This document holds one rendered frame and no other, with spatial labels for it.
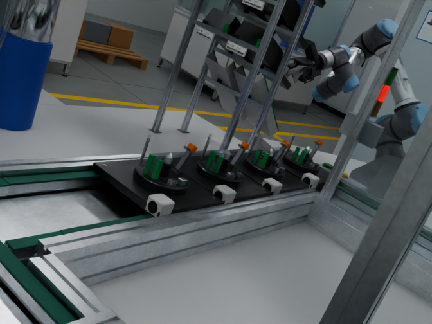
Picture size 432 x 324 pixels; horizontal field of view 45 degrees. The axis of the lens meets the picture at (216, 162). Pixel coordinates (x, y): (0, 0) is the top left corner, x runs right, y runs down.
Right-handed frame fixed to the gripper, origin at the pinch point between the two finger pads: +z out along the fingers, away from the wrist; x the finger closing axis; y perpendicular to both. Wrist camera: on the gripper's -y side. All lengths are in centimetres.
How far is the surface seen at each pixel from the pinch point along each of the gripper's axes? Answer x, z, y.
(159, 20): 845, -465, 329
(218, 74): 17.1, 17.9, 3.8
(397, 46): -48, 4, -26
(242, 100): -10.1, 29.3, -0.4
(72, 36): 368, -66, 121
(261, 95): -4.2, 14.8, 4.7
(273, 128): -4.2, 7.0, 21.5
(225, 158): -35, 56, -1
